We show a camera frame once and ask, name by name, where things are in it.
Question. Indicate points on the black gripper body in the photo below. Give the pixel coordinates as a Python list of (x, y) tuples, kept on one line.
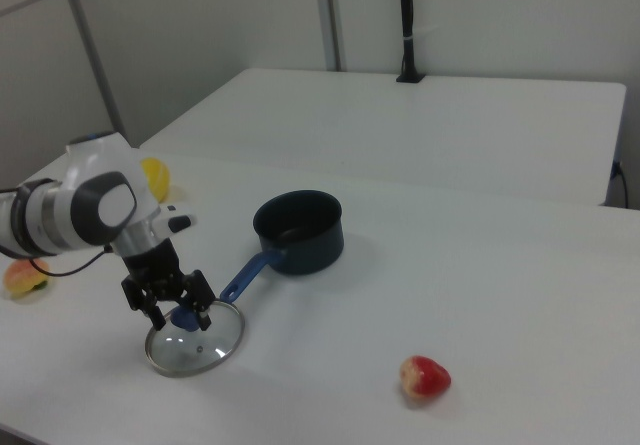
[(150, 265)]

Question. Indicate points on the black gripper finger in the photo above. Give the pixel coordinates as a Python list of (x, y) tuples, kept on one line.
[(142, 297), (202, 297)]

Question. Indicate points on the glass lid with blue knob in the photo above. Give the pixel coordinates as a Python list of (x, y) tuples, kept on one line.
[(200, 352)]

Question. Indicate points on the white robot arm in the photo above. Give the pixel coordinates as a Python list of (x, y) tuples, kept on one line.
[(50, 215)]

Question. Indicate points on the yellow striped toy melon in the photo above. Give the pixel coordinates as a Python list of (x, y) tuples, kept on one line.
[(159, 177)]

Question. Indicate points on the dark blue saucepan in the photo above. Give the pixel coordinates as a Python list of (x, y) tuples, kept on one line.
[(310, 255)]

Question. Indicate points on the orange toy peach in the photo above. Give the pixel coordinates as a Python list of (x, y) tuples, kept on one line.
[(22, 275)]

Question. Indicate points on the grey partition post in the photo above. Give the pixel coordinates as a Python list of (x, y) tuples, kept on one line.
[(330, 15), (92, 50)]

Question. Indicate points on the black camera stand pole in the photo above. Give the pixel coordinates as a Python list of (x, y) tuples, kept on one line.
[(409, 30)]

